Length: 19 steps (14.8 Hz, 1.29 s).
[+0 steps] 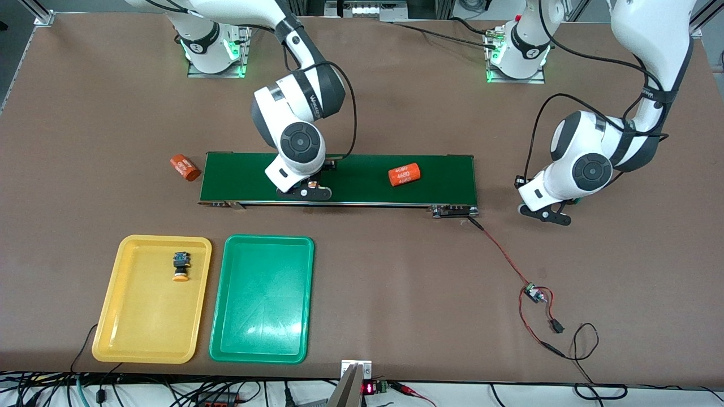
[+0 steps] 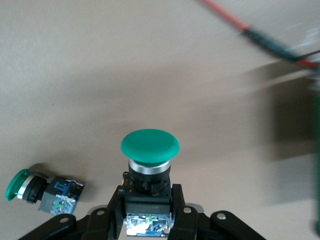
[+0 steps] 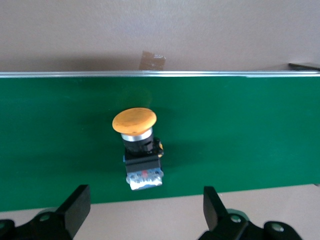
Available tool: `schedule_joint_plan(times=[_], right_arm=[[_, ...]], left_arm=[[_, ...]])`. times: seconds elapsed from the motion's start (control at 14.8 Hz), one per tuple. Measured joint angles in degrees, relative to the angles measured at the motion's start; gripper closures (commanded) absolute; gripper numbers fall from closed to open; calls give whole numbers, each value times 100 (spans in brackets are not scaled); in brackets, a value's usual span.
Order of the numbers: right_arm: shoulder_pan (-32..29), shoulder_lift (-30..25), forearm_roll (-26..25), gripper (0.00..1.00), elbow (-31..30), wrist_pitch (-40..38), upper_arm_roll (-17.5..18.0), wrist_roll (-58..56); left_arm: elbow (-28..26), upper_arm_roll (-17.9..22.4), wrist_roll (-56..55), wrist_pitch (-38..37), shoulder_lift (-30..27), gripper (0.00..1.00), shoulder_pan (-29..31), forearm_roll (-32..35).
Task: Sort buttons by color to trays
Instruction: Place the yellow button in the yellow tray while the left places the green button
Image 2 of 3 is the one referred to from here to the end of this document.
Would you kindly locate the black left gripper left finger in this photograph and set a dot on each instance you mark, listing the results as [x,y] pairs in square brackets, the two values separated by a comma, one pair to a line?
[100,225]

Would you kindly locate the green belt conveyor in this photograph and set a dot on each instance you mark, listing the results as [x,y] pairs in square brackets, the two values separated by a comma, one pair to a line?
[316,150]

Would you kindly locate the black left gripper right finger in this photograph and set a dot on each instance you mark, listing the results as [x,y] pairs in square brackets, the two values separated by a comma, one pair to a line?
[190,225]

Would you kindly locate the green mushroom push button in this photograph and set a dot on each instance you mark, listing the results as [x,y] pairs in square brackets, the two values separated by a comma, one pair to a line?
[150,145]
[57,197]

